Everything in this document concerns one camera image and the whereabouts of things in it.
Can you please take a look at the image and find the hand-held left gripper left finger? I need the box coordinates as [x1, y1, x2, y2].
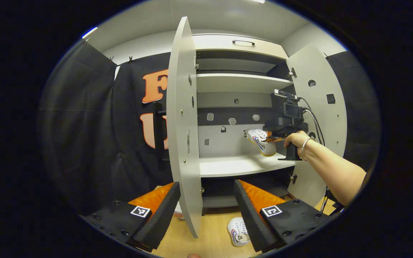
[79, 181, 182, 253]

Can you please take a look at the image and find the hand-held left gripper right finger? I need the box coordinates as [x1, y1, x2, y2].
[233, 180, 336, 253]

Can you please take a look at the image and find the white striped canvas shoe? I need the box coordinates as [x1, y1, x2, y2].
[244, 128, 277, 157]
[227, 217, 251, 247]

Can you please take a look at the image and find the white grey shoe cabinet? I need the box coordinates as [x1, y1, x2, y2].
[192, 33, 297, 209]

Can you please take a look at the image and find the plain white shoe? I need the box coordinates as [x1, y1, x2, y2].
[174, 202, 186, 220]

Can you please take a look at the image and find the white cabinet shelf board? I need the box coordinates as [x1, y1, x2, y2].
[199, 153, 296, 178]
[196, 73, 293, 94]

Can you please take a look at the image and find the cream cabinet drawer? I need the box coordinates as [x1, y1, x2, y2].
[192, 34, 288, 60]

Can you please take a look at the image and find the black backdrop cloth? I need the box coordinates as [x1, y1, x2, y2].
[324, 50, 381, 212]
[37, 39, 173, 215]

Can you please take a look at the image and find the black cable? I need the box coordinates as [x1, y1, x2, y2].
[297, 96, 332, 214]
[303, 108, 323, 145]

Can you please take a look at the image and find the silver bracelet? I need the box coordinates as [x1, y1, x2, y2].
[300, 137, 313, 161]

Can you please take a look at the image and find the black door handle bar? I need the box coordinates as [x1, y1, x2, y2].
[155, 102, 171, 165]

